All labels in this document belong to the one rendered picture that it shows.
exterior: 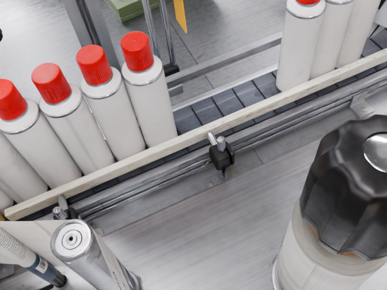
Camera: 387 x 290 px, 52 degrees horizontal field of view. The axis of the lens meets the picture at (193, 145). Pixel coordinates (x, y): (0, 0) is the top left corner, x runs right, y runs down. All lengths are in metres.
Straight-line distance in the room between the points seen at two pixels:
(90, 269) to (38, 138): 0.19
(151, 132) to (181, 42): 0.32
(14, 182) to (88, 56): 0.20
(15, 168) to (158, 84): 0.21
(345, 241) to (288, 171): 0.31
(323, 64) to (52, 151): 0.42
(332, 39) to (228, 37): 0.27
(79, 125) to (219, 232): 0.23
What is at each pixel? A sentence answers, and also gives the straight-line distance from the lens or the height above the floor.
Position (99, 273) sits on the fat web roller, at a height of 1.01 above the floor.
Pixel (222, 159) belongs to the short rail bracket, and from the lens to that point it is 0.54.
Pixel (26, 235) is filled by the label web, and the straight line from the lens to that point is 0.43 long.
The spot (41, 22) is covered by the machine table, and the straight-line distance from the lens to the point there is 0.98.
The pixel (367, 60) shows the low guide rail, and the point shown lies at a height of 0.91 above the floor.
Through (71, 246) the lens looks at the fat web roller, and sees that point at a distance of 0.36.
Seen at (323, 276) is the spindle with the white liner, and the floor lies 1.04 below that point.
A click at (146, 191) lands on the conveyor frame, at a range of 0.62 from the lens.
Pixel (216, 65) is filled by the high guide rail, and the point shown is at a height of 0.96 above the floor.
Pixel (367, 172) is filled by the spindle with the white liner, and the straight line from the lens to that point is 0.25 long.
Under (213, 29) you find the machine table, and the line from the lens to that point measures 0.85.
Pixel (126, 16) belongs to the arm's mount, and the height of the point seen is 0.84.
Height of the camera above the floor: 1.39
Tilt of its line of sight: 57 degrees down
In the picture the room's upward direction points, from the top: 9 degrees counter-clockwise
